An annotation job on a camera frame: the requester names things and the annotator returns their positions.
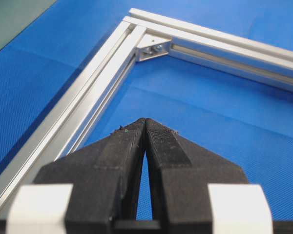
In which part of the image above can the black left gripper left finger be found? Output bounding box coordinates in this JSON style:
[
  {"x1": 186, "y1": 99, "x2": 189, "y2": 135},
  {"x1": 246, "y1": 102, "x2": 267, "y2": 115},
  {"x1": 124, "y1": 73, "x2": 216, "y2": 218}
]
[{"x1": 34, "y1": 118, "x2": 146, "y2": 234}]

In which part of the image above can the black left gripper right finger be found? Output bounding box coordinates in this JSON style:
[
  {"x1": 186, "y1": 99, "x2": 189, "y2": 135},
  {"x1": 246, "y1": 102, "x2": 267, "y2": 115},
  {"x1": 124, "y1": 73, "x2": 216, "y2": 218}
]
[{"x1": 145, "y1": 118, "x2": 247, "y2": 234}]

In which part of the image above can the blue table mat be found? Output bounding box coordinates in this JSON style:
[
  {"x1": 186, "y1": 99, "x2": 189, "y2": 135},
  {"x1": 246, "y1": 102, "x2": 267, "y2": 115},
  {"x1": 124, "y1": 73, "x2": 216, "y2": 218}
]
[{"x1": 0, "y1": 0, "x2": 293, "y2": 220}]

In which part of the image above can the aluminium extrusion frame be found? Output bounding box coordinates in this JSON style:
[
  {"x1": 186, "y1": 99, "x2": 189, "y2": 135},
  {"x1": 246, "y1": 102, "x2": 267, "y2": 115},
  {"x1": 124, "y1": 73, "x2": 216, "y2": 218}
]
[{"x1": 0, "y1": 8, "x2": 293, "y2": 214}]

